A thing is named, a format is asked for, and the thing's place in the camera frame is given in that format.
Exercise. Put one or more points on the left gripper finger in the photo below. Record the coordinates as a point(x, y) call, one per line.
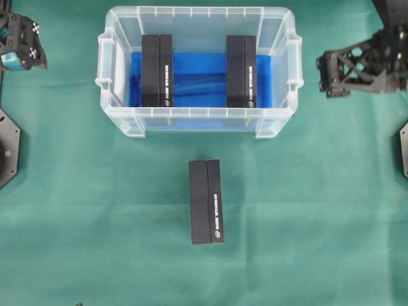
point(12, 62)

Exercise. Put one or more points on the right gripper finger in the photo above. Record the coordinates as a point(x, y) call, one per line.
point(337, 93)

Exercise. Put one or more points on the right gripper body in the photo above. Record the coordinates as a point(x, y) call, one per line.
point(377, 65)

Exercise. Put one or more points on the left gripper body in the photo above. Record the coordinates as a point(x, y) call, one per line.
point(20, 34)

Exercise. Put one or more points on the black box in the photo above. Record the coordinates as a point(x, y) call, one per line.
point(207, 226)
point(241, 71)
point(157, 70)

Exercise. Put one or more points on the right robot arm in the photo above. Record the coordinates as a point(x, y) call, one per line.
point(391, 13)

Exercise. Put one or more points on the clear plastic storage case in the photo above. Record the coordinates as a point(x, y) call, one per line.
point(196, 30)

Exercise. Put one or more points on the blue foam liner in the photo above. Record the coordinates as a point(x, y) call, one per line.
point(200, 80)

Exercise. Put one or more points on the green table cloth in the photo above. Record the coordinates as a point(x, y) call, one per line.
point(315, 216)

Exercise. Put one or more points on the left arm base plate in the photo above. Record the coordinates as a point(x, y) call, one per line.
point(10, 143)

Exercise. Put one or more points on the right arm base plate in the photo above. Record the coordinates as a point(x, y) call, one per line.
point(404, 148)

